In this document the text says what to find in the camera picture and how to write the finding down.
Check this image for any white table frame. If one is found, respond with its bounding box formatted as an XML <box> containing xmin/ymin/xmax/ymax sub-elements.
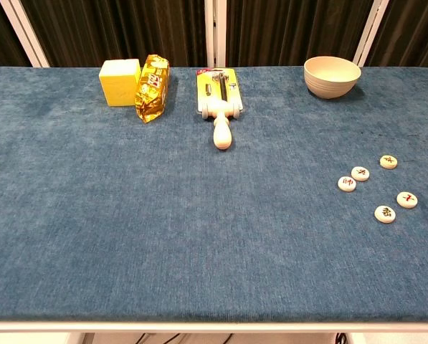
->
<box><xmin>0</xmin><ymin>320</ymin><xmax>428</xmax><ymax>344</ymax></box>

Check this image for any cream wooden roller massager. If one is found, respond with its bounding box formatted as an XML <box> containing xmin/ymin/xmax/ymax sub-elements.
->
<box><xmin>200</xmin><ymin>100</ymin><xmax>242</xmax><ymax>151</ymax></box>

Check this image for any beige ribbed bowl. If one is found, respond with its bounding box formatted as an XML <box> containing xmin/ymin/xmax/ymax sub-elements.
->
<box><xmin>303</xmin><ymin>56</ymin><xmax>362</xmax><ymax>100</ymax></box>

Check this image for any yellow razor blister pack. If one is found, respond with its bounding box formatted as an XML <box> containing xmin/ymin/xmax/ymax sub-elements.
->
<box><xmin>195</xmin><ymin>67</ymin><xmax>244</xmax><ymax>114</ymax></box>

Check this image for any yellow cube block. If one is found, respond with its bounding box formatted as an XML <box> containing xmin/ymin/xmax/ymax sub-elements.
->
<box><xmin>98</xmin><ymin>59</ymin><xmax>142</xmax><ymax>108</ymax></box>

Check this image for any cream chess piece red character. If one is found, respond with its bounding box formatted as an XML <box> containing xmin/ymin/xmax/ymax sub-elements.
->
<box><xmin>351</xmin><ymin>166</ymin><xmax>371</xmax><ymax>183</ymax></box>
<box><xmin>396</xmin><ymin>191</ymin><xmax>419</xmax><ymax>209</ymax></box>
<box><xmin>337</xmin><ymin>176</ymin><xmax>357</xmax><ymax>193</ymax></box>
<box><xmin>379</xmin><ymin>154</ymin><xmax>399</xmax><ymax>170</ymax></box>

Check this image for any gold foil snack packet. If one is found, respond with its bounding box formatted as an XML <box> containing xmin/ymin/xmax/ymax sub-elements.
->
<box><xmin>134</xmin><ymin>54</ymin><xmax>171</xmax><ymax>124</ymax></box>

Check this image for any white partition frame post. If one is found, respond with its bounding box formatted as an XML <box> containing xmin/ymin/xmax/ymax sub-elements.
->
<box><xmin>352</xmin><ymin>0</ymin><xmax>391</xmax><ymax>67</ymax></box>
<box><xmin>204</xmin><ymin>0</ymin><xmax>228</xmax><ymax>68</ymax></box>
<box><xmin>0</xmin><ymin>0</ymin><xmax>51</xmax><ymax>68</ymax></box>

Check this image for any blue velvet table cover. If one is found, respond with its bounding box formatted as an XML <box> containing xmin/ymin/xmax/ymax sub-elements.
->
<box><xmin>0</xmin><ymin>66</ymin><xmax>428</xmax><ymax>323</ymax></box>

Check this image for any cream chess piece black character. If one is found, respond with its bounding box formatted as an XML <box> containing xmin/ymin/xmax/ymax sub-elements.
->
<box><xmin>374</xmin><ymin>205</ymin><xmax>396</xmax><ymax>224</ymax></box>

